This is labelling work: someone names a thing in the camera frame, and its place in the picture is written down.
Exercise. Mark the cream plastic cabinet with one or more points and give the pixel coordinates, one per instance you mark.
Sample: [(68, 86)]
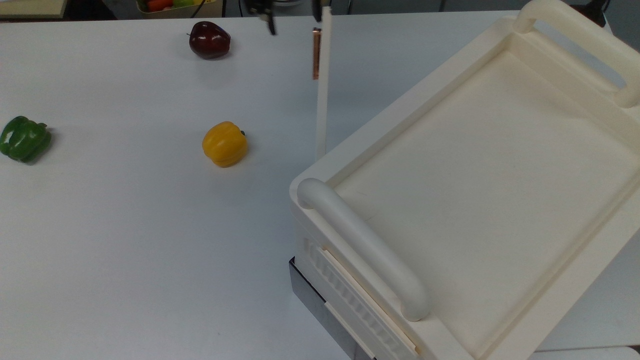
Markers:
[(475, 175)]

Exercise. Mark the yellow bell pepper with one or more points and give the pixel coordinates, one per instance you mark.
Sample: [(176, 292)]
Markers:
[(224, 145)]

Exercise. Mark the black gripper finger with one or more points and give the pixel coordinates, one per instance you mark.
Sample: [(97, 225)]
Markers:
[(265, 9), (317, 10)]

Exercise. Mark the cream cabinet door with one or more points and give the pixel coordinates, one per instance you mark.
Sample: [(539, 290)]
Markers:
[(324, 100)]

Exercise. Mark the dark brown drawer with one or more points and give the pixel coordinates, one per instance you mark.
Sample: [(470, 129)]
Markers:
[(312, 295)]

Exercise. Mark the green bell pepper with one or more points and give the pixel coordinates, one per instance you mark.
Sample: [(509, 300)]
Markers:
[(22, 140)]

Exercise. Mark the dark red apple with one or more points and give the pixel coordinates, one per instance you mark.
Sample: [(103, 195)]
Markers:
[(210, 41)]

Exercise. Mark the basket of toy vegetables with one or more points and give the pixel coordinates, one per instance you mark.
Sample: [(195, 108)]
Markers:
[(165, 10)]

